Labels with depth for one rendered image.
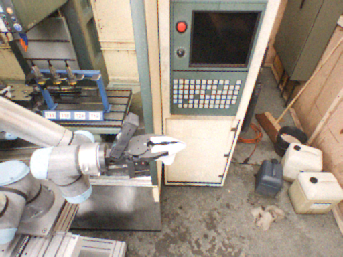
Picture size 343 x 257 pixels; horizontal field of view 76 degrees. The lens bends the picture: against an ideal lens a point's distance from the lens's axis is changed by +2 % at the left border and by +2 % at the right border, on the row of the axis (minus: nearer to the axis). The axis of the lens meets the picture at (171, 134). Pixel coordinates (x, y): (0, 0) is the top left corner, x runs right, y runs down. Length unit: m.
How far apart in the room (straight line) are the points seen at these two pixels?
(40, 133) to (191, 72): 0.88
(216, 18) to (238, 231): 1.72
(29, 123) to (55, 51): 1.65
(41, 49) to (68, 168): 1.85
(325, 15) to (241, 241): 2.32
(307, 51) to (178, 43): 2.02
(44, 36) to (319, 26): 2.63
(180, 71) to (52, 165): 0.93
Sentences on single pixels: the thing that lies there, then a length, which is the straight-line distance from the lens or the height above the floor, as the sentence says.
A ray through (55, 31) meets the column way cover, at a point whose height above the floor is 1.32.
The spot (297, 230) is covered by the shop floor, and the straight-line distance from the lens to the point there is 2.41.
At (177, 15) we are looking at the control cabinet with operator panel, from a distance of 1.19.
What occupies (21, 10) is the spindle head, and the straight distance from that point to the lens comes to 1.53.
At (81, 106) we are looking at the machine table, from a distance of 1.92.
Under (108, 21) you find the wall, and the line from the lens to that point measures 2.43.
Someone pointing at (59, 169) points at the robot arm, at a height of 1.57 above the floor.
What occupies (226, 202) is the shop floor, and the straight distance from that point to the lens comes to 2.30.
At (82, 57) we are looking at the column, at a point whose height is 1.08.
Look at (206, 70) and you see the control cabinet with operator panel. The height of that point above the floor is 1.36.
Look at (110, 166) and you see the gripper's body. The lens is 0.57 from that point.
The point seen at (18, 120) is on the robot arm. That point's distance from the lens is 0.68.
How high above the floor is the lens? 1.98
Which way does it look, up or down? 45 degrees down
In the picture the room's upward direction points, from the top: straight up
